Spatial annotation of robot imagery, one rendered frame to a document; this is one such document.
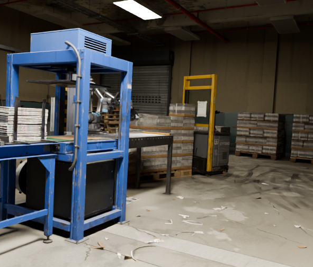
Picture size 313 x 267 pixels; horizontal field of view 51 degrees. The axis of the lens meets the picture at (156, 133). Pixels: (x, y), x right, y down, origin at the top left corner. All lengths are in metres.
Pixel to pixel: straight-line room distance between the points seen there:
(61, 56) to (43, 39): 0.41
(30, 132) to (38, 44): 0.90
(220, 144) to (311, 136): 3.72
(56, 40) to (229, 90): 9.21
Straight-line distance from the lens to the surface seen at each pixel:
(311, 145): 9.58
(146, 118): 5.21
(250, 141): 9.88
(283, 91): 11.39
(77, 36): 2.97
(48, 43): 3.20
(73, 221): 2.86
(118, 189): 3.27
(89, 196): 3.02
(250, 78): 11.66
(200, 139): 6.42
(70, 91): 4.82
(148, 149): 5.25
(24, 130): 2.76
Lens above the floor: 1.05
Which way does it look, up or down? 3 degrees down
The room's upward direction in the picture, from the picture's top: 3 degrees clockwise
